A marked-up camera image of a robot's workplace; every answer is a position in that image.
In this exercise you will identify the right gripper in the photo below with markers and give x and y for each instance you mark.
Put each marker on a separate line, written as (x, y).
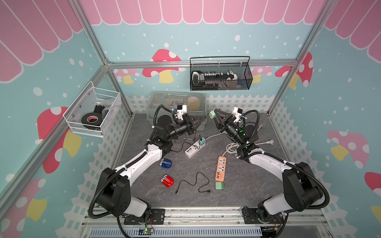
(228, 121)

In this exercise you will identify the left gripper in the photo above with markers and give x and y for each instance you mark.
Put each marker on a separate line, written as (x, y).
(191, 126)

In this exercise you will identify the green adapter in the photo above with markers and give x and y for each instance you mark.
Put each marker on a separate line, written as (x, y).
(212, 114)
(219, 185)

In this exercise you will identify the teal USB charger adapter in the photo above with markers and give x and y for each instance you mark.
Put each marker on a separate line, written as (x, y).
(202, 141)

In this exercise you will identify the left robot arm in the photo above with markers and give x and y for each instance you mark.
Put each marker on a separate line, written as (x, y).
(113, 192)

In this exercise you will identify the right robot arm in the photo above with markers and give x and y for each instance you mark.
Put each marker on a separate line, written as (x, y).
(301, 189)

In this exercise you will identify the green translucent storage box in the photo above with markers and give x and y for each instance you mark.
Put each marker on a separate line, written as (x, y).
(195, 102)

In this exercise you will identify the white power strip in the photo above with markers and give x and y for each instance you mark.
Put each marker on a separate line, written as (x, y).
(193, 149)

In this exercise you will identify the orange power strip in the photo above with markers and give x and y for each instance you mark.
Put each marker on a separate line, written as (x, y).
(220, 171)

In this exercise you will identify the green adapter front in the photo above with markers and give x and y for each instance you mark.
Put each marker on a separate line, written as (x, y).
(219, 185)

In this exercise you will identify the black tape roll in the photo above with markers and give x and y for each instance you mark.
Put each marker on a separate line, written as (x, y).
(92, 121)

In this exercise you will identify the black wire mesh basket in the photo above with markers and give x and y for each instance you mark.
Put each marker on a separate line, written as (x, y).
(220, 73)

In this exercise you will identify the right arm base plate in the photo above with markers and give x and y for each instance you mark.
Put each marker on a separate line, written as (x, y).
(253, 215)

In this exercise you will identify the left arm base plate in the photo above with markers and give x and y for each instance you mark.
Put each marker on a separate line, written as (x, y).
(151, 217)

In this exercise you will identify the white wire basket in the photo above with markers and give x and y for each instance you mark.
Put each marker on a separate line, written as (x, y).
(93, 99)

